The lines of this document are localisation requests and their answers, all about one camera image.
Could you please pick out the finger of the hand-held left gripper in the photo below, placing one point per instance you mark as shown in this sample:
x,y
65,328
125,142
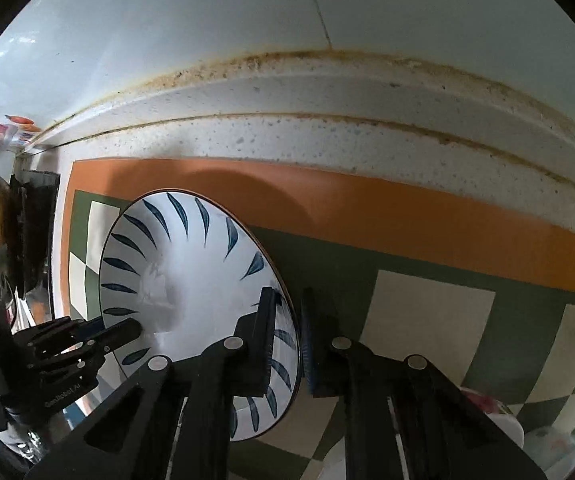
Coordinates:
x,y
122,332
67,330

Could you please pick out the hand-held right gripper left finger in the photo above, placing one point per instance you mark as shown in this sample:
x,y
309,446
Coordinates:
x,y
260,340

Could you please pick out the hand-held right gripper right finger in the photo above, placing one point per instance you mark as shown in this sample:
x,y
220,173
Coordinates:
x,y
310,345

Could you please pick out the blue leaf-patterned plate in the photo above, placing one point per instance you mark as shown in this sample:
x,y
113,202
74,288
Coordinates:
x,y
192,270

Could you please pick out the floral-rimmed white plate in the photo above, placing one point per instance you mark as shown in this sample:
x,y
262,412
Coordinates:
x,y
492,410

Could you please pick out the black gas stove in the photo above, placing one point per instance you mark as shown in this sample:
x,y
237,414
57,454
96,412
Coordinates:
x,y
35,230

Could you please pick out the green checkered mat orange border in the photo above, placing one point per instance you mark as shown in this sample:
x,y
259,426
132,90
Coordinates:
x,y
417,220

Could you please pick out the colourful wall sticker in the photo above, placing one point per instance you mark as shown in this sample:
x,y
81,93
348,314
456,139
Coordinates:
x,y
17,121

